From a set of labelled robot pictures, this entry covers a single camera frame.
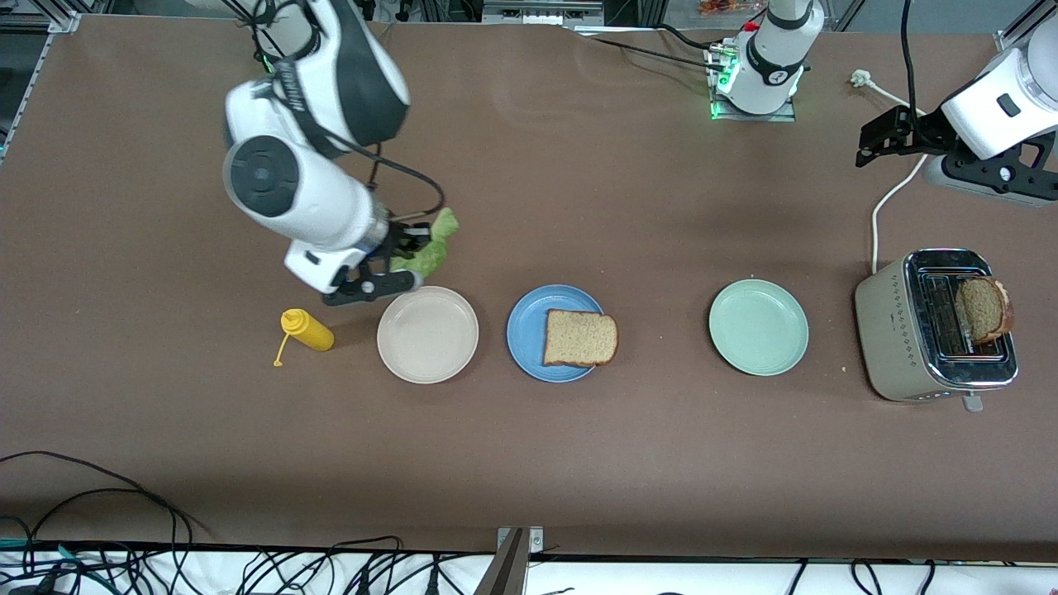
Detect green lettuce leaf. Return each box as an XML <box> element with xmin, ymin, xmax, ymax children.
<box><xmin>388</xmin><ymin>207</ymin><xmax>460</xmax><ymax>280</ymax></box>

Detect brown bread slice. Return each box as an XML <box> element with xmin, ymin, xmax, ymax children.
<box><xmin>543</xmin><ymin>309</ymin><xmax>619</xmax><ymax>368</ymax></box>
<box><xmin>955</xmin><ymin>278</ymin><xmax>1015</xmax><ymax>345</ymax></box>

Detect beige plate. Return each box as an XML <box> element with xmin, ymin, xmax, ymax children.
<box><xmin>376</xmin><ymin>286</ymin><xmax>480</xmax><ymax>385</ymax></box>

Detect blue plate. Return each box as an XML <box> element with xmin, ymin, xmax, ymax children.
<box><xmin>506</xmin><ymin>284</ymin><xmax>610</xmax><ymax>383</ymax></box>

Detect mint green plate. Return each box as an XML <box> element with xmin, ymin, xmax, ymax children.
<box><xmin>708</xmin><ymin>278</ymin><xmax>810</xmax><ymax>377</ymax></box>

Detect yellow mustard squeeze bottle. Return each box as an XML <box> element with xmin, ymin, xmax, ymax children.
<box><xmin>273</xmin><ymin>308</ymin><xmax>336</xmax><ymax>368</ymax></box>

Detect beige and chrome toaster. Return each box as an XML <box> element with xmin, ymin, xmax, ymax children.
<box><xmin>855</xmin><ymin>248</ymin><xmax>1019</xmax><ymax>412</ymax></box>

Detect aluminium profile bar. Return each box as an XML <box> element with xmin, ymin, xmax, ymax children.
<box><xmin>475</xmin><ymin>527</ymin><xmax>530</xmax><ymax>595</ymax></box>

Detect white toaster power cable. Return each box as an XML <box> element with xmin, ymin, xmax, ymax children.
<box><xmin>850</xmin><ymin>69</ymin><xmax>939</xmax><ymax>275</ymax></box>

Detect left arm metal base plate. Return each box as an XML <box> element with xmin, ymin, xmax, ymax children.
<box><xmin>708</xmin><ymin>41</ymin><xmax>798</xmax><ymax>123</ymax></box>

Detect black left base cable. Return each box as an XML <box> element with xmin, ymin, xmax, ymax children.
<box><xmin>579</xmin><ymin>23</ymin><xmax>722</xmax><ymax>74</ymax></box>

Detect small metal bracket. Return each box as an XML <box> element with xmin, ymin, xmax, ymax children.
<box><xmin>496</xmin><ymin>526</ymin><xmax>545</xmax><ymax>556</ymax></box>

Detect thin black cable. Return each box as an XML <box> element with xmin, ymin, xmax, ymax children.
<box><xmin>0</xmin><ymin>450</ymin><xmax>212</xmax><ymax>542</ymax></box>

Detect aluminium table frame rail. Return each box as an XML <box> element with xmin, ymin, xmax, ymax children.
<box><xmin>0</xmin><ymin>33</ymin><xmax>55</xmax><ymax>166</ymax></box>

